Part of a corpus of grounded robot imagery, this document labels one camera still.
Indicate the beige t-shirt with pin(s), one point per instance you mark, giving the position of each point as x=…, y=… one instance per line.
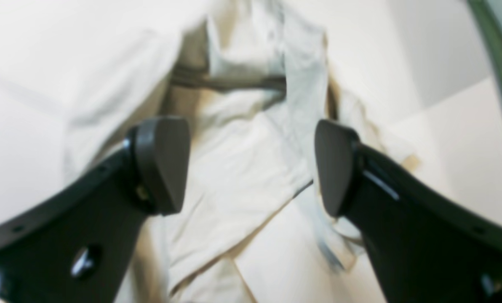
x=253, y=79

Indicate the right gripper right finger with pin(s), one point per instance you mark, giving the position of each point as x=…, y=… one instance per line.
x=423, y=247

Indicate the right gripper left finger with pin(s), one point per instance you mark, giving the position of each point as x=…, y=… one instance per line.
x=76, y=246

